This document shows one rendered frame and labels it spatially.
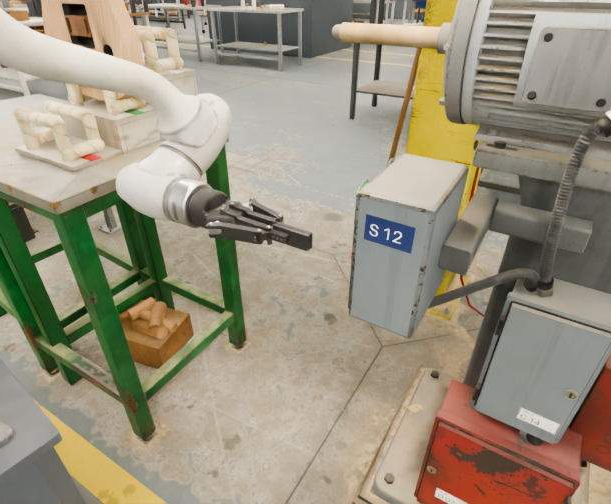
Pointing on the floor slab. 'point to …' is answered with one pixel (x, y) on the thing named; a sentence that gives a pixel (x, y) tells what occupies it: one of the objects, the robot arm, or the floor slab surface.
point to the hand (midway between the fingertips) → (292, 236)
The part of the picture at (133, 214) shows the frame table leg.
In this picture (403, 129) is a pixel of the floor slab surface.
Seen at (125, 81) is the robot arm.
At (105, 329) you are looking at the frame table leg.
